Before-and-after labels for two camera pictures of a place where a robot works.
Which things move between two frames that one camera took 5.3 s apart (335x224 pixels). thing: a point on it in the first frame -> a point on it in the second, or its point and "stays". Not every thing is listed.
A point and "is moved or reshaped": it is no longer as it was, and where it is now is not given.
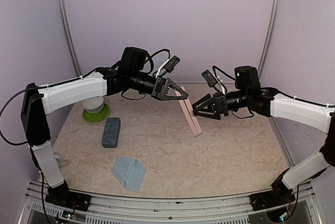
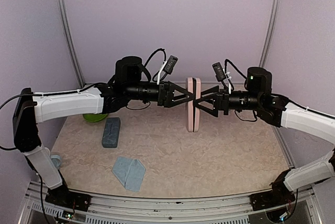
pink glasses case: [188, 111] is moved or reshaped
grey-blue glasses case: [111, 133] stays
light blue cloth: [130, 172] stays
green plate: [96, 117] stays
